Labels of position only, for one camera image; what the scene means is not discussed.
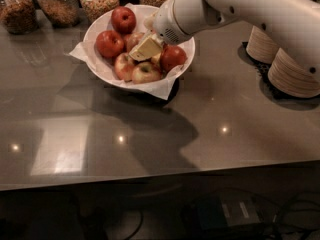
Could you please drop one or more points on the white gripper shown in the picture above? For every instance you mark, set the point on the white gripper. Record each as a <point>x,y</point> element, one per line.
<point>169,24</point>

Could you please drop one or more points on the red apple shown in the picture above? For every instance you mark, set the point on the red apple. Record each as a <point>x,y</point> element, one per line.
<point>171,57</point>
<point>123,20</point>
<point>109,44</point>
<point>132,40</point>

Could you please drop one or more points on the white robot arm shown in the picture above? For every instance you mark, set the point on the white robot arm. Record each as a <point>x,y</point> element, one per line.
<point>293,24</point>

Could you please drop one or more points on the small yellow apple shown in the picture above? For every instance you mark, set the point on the small yellow apple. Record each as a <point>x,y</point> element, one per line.
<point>156,60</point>

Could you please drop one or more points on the red apple top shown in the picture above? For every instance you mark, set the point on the red apple top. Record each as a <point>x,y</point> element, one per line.
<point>123,20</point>

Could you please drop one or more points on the yellow-red apple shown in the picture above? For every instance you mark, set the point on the yellow-red apple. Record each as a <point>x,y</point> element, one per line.
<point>146,72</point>
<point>123,67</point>

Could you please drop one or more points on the yellow-red apple front left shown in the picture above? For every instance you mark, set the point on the yellow-red apple front left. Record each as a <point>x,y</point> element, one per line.
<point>123,67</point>

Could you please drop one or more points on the rear paper bowl stack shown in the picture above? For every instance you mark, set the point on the rear paper bowl stack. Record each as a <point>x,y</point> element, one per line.
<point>261,47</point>

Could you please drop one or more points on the glass jar colourful cereal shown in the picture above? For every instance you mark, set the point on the glass jar colourful cereal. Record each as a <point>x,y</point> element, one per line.
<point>96,8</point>

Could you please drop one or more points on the black mat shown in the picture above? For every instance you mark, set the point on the black mat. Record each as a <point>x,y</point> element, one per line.
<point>265,85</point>

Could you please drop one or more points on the glass jar far left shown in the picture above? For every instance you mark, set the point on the glass jar far left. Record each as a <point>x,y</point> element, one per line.
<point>18,16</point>

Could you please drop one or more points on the dark box on floor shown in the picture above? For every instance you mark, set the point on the dark box on floor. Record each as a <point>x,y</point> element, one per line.
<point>223,212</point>

